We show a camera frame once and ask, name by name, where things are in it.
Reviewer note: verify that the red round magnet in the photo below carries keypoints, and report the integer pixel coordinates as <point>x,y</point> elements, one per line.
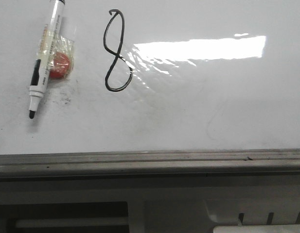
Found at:
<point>61,65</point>

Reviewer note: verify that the white black whiteboard marker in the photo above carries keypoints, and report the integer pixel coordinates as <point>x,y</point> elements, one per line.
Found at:
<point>41,72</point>

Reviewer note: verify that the white whiteboard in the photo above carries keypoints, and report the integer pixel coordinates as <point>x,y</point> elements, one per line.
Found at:
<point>155,75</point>

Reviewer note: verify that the white appliance panel below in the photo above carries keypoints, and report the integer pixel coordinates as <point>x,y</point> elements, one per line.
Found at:
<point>155,205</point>

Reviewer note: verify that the grey aluminium whiteboard frame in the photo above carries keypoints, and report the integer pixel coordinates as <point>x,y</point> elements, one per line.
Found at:
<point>83,164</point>

